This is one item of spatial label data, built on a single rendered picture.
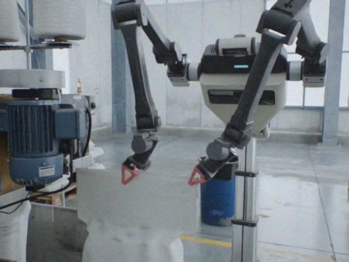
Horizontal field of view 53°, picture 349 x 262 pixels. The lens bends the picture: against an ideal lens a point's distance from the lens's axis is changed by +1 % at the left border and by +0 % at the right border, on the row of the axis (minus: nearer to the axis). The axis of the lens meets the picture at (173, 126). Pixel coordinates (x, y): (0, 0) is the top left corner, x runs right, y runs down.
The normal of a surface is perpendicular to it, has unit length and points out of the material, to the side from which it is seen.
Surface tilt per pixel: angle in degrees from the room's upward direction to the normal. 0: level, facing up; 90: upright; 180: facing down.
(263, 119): 130
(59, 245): 90
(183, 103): 90
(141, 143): 90
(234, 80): 40
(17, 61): 90
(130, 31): 101
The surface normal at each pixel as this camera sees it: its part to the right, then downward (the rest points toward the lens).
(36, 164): 0.32, 0.15
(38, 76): 0.52, 0.11
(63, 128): 0.09, 0.11
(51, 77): 0.81, 0.08
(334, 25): -0.33, 0.11
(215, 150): -0.51, -0.12
